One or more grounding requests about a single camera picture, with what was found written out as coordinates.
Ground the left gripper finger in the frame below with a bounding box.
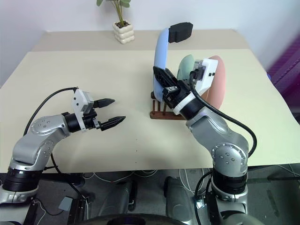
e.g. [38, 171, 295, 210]
[93, 98, 116, 109]
[99, 116, 126, 131]

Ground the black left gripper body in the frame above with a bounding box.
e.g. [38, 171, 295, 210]
[81, 109, 101, 130]

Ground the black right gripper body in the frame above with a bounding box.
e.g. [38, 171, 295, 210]
[162, 79, 194, 109]

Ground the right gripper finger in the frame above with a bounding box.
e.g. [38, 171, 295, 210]
[152, 66, 179, 89]

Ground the green plate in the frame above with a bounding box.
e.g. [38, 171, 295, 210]
[177, 54, 196, 82]

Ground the blue plate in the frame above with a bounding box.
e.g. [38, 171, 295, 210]
[153, 27, 171, 102]

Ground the pink plate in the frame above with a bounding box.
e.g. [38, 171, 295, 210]
[201, 55, 227, 110]

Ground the brown wooden dish rack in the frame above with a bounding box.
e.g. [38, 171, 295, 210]
[150, 91, 187, 120]

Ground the black foam block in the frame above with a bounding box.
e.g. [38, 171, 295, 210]
[168, 22, 194, 44]

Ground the potted plant in white pot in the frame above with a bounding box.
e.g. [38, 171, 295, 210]
[96, 0, 135, 45]

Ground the small grey box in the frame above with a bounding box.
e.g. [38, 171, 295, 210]
[58, 196, 72, 211]

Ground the dark rounded shape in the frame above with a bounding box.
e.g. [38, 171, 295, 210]
[164, 176, 195, 216]

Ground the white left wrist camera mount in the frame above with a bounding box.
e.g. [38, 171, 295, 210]
[71, 89, 95, 132]

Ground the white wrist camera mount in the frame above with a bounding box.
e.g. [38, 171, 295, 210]
[172, 58, 220, 115]
[71, 89, 95, 132]

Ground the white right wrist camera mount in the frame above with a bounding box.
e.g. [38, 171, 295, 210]
[172, 58, 220, 115]

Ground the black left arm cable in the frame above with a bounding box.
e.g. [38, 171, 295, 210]
[23, 87, 78, 136]

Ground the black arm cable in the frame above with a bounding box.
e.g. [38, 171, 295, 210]
[189, 67, 258, 158]
[23, 87, 78, 136]

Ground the thin white floor cable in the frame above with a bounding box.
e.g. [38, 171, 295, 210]
[83, 170, 158, 184]

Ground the black table frame bar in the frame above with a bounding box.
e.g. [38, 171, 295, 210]
[41, 172, 84, 186]

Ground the white coiled floor cable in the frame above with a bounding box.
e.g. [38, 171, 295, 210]
[179, 167, 211, 195]

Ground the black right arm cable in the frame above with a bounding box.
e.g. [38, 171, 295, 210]
[189, 67, 258, 158]

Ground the black floor stand frame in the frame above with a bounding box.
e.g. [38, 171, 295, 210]
[23, 198, 91, 225]

